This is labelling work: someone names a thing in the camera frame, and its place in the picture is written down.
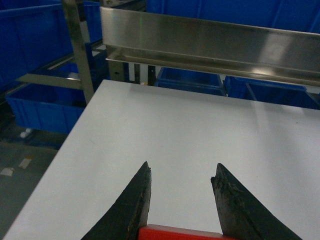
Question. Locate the blue bin on floor left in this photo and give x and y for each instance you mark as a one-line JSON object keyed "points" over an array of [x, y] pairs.
{"points": [[47, 107]]}

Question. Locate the blue bin upper left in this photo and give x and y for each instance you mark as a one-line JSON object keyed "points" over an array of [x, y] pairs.
{"points": [[33, 33]]}

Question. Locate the red magnetic block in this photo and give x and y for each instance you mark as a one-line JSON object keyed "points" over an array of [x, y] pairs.
{"points": [[160, 232]]}

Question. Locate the blue bin behind rail centre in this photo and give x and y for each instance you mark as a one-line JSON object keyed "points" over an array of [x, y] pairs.
{"points": [[294, 15]]}

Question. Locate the blue bin under rail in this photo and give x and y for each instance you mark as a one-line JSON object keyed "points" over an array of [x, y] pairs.
{"points": [[191, 81], [270, 92]]}

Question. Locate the steel shelf upright post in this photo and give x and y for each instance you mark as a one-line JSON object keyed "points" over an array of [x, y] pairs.
{"points": [[74, 13]]}

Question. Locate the blue bin under rail middle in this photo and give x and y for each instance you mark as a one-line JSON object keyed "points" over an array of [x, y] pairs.
{"points": [[191, 81]]}

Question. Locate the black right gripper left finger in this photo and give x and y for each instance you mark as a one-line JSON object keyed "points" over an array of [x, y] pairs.
{"points": [[130, 211]]}

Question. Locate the stainless steel shelf rail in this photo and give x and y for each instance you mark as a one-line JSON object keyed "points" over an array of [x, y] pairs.
{"points": [[246, 51]]}

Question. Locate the blue bin under rail right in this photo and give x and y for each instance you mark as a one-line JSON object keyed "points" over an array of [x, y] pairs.
{"points": [[270, 92]]}

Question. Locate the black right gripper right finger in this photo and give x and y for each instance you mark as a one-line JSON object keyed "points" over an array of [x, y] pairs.
{"points": [[241, 215]]}

